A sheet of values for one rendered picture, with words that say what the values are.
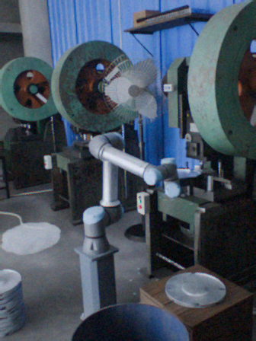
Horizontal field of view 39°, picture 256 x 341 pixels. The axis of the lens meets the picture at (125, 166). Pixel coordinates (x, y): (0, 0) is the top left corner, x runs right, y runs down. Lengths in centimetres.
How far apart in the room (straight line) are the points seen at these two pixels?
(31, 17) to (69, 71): 393
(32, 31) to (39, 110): 239
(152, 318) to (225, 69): 115
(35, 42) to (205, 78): 555
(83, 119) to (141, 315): 214
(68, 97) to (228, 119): 179
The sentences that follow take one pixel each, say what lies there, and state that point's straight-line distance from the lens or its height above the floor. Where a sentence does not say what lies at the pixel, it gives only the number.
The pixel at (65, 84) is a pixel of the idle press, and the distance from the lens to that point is 329.
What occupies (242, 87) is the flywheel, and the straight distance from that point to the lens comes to 203.
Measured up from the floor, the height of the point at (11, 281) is 26.
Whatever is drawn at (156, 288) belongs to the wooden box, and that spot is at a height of 35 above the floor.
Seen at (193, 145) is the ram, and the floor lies 96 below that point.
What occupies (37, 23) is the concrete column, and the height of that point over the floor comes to 245.
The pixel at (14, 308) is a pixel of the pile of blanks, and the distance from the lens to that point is 232.
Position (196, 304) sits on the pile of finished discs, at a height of 35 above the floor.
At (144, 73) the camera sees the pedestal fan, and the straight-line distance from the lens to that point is 298.
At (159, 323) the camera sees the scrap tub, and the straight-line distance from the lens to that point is 160.
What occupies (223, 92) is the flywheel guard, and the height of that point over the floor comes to 129.
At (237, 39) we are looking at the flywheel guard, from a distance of 188.
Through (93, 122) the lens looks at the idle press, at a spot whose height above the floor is 101.
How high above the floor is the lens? 136
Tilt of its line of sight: 13 degrees down
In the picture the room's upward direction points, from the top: 3 degrees counter-clockwise
